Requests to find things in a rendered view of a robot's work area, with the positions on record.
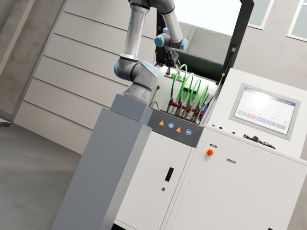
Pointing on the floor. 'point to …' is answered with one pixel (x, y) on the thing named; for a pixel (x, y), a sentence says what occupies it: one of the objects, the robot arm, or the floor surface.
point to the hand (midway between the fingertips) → (174, 74)
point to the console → (241, 169)
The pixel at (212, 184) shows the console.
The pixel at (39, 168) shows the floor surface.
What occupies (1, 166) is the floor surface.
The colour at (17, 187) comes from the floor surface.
